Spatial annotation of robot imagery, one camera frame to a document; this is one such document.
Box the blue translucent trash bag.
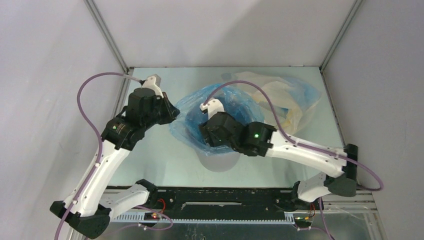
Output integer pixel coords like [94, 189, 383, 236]
[169, 83, 265, 156]

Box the yellowish translucent trash bag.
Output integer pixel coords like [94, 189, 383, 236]
[221, 71, 322, 135]

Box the grey plastic trash bin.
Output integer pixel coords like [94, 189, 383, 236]
[195, 146, 241, 173]

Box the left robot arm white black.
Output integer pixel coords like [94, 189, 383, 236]
[50, 87, 180, 239]

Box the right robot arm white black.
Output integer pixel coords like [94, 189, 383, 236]
[198, 112, 357, 209]

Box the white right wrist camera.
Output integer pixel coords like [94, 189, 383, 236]
[199, 98, 225, 120]

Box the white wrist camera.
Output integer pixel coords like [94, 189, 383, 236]
[199, 98, 225, 120]
[139, 74, 164, 98]

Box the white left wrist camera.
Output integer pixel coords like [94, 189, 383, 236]
[139, 74, 164, 98]

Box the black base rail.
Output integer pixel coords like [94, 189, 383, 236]
[127, 186, 314, 221]

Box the left aluminium corner post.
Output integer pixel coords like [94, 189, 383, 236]
[83, 0, 129, 73]

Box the aluminium corner post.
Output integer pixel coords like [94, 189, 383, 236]
[83, 0, 129, 73]
[319, 0, 365, 73]

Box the aluminium frame front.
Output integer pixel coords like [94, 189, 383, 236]
[100, 190, 387, 240]

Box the right aluminium corner post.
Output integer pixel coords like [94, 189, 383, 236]
[319, 0, 365, 73]

